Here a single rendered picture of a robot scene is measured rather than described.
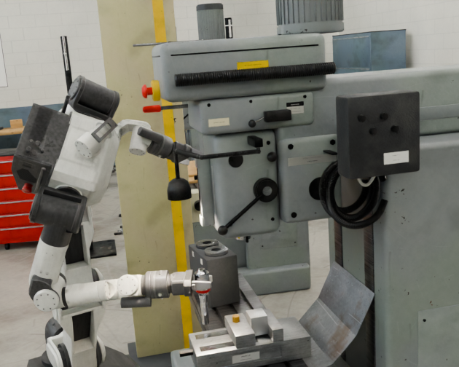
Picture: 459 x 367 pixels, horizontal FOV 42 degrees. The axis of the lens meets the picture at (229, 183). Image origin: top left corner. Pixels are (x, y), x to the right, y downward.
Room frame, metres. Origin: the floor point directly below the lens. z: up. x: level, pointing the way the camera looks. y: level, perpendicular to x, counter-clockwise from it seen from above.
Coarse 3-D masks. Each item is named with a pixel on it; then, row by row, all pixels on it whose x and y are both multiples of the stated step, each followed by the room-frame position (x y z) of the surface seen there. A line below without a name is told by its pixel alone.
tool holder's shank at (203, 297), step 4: (200, 296) 1.78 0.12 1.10; (204, 296) 1.78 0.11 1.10; (200, 300) 1.78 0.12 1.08; (204, 300) 1.78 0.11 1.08; (200, 304) 1.79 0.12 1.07; (204, 304) 1.78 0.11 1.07; (204, 308) 1.78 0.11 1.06; (204, 312) 1.78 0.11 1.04; (204, 316) 1.78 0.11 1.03; (208, 316) 1.79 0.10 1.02; (204, 320) 1.78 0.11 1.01; (208, 320) 1.79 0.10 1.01; (204, 324) 1.78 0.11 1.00
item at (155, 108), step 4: (184, 104) 1.85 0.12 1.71; (144, 108) 1.82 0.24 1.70; (148, 108) 1.82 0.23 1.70; (152, 108) 1.82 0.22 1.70; (156, 108) 1.83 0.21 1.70; (160, 108) 1.83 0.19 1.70; (164, 108) 1.84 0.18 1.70; (168, 108) 1.84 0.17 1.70; (172, 108) 1.84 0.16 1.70; (144, 112) 1.82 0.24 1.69; (148, 112) 1.83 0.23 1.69; (152, 112) 1.83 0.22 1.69
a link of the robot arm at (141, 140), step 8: (136, 128) 2.25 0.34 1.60; (144, 128) 2.21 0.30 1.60; (136, 136) 2.23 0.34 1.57; (144, 136) 2.21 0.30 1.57; (152, 136) 2.22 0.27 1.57; (160, 136) 2.23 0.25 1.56; (136, 144) 2.21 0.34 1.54; (144, 144) 2.22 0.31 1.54; (152, 144) 2.25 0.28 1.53; (160, 144) 2.25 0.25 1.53; (136, 152) 2.23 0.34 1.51; (144, 152) 2.22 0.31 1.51; (152, 152) 2.26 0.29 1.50
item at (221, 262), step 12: (204, 240) 2.24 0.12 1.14; (216, 240) 2.23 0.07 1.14; (192, 252) 2.19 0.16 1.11; (204, 252) 2.12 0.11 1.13; (216, 252) 2.09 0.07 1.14; (228, 252) 2.12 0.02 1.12; (192, 264) 2.21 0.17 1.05; (204, 264) 2.07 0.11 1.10; (216, 264) 2.06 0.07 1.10; (228, 264) 2.07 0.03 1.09; (216, 276) 2.05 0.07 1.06; (228, 276) 2.07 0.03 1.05; (216, 288) 2.05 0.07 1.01; (228, 288) 2.07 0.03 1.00; (216, 300) 2.05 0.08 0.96; (228, 300) 2.07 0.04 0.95
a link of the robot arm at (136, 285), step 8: (152, 272) 1.79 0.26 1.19; (120, 280) 1.75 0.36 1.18; (128, 280) 1.75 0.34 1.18; (136, 280) 1.75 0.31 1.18; (144, 280) 1.77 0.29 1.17; (152, 280) 1.76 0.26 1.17; (120, 288) 1.74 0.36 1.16; (128, 288) 1.74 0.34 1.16; (136, 288) 1.74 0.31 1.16; (144, 288) 1.76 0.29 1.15; (152, 288) 1.75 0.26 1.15; (136, 296) 1.78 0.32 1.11; (144, 296) 1.78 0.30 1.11; (152, 296) 1.76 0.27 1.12; (120, 304) 1.76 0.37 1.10; (128, 304) 1.76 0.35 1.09; (136, 304) 1.76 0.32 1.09; (144, 304) 1.76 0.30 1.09
